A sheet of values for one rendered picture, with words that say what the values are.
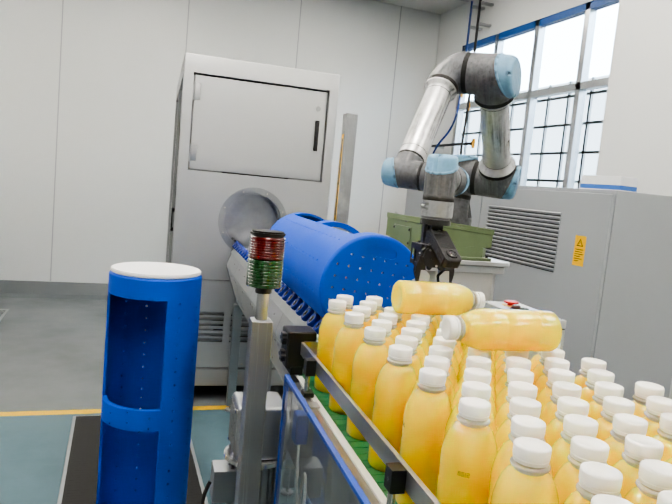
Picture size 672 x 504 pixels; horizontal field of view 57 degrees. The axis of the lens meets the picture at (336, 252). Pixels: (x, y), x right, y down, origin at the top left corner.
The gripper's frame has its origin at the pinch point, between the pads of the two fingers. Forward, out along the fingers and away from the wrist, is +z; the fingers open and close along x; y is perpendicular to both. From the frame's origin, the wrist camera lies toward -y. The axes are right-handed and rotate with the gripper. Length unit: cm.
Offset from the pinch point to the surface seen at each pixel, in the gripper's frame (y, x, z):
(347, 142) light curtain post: 158, -23, -47
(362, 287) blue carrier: 15.4, 12.3, -0.3
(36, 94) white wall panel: 524, 178, -84
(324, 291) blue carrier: 15.4, 22.3, 1.1
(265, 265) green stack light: -29, 46, -11
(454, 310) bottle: -18.4, 3.2, -2.1
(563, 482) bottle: -81, 21, 3
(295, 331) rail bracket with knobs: 4.7, 31.5, 9.0
